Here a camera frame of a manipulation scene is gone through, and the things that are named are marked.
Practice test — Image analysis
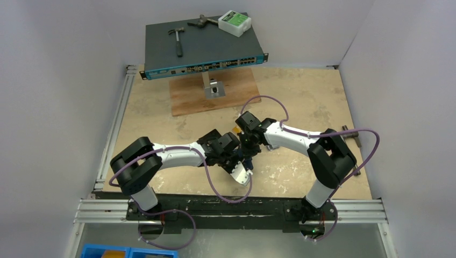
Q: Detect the black credit card stack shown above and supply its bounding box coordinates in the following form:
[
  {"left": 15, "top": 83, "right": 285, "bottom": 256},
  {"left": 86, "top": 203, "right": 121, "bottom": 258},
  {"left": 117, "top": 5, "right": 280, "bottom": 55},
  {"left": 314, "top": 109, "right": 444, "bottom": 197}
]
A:
[{"left": 197, "top": 129, "right": 221, "bottom": 145}]

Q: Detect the blue leather card holder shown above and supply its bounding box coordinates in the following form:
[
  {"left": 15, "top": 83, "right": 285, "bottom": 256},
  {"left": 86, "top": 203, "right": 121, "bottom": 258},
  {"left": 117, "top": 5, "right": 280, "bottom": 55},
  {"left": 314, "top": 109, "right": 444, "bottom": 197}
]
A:
[{"left": 234, "top": 149, "right": 254, "bottom": 170}]

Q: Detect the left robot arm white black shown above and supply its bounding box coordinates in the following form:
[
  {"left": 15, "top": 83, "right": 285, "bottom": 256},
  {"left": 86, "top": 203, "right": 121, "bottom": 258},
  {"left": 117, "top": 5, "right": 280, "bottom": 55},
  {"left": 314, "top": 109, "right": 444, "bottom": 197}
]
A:
[{"left": 109, "top": 130, "right": 252, "bottom": 220}]

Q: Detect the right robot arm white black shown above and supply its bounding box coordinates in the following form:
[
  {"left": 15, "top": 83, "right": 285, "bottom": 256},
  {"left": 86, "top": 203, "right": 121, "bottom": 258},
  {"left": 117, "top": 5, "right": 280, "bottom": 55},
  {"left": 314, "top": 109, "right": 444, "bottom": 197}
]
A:
[{"left": 236, "top": 111, "right": 357, "bottom": 219}]

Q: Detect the brown wooden board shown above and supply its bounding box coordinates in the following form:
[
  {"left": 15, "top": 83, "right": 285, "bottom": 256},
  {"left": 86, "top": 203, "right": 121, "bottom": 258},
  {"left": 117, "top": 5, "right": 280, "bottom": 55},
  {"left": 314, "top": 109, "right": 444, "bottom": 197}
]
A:
[{"left": 169, "top": 68, "right": 259, "bottom": 117}]

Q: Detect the small black hammer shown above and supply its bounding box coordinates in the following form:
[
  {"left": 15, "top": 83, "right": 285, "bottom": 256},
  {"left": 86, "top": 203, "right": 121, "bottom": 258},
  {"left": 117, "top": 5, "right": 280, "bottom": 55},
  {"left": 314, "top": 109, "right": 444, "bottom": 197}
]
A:
[{"left": 168, "top": 27, "right": 185, "bottom": 58}]

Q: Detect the white green electrical box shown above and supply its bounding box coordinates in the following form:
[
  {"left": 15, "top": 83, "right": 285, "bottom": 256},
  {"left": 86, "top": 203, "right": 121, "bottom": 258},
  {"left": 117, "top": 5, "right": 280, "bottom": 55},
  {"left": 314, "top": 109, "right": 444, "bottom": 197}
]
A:
[{"left": 217, "top": 10, "right": 252, "bottom": 37}]

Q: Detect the dark metal tool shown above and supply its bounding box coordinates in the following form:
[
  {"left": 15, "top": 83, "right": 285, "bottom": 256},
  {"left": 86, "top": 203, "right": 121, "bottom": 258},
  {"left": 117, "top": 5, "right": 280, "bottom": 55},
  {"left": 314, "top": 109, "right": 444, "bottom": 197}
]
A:
[{"left": 187, "top": 15, "right": 218, "bottom": 28}]

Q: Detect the blue plastic bin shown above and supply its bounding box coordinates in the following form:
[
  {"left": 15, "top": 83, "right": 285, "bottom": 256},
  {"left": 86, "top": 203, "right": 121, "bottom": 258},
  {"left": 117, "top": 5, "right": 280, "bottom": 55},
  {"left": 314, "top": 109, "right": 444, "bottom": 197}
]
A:
[{"left": 80, "top": 244, "right": 179, "bottom": 258}]

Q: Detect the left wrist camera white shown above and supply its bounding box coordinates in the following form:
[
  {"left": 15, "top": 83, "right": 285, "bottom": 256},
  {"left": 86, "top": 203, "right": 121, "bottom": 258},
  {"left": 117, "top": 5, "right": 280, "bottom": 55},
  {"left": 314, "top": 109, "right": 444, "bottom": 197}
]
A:
[{"left": 231, "top": 161, "right": 253, "bottom": 187}]

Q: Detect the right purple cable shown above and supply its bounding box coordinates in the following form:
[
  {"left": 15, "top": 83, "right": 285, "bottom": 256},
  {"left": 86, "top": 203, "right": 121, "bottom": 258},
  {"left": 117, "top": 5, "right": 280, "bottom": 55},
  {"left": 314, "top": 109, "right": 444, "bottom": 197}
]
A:
[{"left": 240, "top": 95, "right": 381, "bottom": 200}]

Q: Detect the metal stand bracket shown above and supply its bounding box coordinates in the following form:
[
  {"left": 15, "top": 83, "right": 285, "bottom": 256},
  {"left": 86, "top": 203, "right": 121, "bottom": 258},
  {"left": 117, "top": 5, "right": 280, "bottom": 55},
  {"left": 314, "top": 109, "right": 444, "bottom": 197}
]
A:
[{"left": 202, "top": 71, "right": 226, "bottom": 99}]

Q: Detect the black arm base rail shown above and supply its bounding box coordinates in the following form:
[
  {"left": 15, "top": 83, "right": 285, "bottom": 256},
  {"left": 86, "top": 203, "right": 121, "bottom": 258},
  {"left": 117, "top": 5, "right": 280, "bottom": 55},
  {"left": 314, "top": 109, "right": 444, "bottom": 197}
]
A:
[{"left": 126, "top": 194, "right": 337, "bottom": 235}]

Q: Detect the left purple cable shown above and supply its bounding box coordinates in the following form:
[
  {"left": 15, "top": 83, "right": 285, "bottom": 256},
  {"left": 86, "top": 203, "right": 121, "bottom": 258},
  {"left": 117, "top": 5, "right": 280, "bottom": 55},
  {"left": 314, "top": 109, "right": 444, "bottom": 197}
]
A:
[{"left": 108, "top": 146, "right": 254, "bottom": 204}]

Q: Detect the blue network switch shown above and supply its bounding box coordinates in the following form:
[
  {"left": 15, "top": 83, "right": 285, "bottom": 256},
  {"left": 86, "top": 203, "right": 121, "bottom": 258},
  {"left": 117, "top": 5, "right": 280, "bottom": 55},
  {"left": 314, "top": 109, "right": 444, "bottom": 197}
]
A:
[{"left": 140, "top": 19, "right": 269, "bottom": 80}]

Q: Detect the metal door handle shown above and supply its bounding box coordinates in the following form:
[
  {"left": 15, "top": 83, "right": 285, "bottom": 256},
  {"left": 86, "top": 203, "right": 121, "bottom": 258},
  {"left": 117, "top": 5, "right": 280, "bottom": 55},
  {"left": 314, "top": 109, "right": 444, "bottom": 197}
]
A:
[{"left": 341, "top": 132, "right": 362, "bottom": 176}]

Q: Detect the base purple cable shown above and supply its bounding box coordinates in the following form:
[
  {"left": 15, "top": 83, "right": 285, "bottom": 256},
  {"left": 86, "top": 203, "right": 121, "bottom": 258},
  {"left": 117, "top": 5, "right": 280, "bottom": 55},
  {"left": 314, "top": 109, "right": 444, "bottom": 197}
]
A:
[{"left": 137, "top": 209, "right": 198, "bottom": 250}]

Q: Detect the aluminium frame rail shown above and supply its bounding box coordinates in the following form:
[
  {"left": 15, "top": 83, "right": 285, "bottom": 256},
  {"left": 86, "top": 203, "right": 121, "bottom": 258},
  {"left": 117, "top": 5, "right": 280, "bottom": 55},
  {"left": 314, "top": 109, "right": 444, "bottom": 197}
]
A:
[{"left": 73, "top": 199, "right": 388, "bottom": 224}]

